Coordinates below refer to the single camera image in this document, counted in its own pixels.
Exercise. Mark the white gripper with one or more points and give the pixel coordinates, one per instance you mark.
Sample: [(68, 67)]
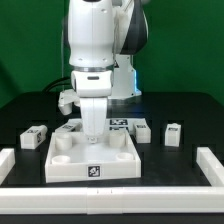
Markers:
[(93, 114)]

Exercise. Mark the white square tabletop part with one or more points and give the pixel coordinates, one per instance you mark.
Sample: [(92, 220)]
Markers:
[(71, 157)]

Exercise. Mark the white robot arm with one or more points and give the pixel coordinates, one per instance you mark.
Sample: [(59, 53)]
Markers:
[(103, 35)]

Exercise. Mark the AprilTag marker sheet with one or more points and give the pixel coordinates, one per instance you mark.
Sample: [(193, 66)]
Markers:
[(129, 123)]

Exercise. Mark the white U-shaped fence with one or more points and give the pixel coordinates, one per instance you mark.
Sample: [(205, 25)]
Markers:
[(123, 200)]

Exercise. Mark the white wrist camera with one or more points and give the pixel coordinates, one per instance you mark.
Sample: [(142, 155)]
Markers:
[(92, 84)]

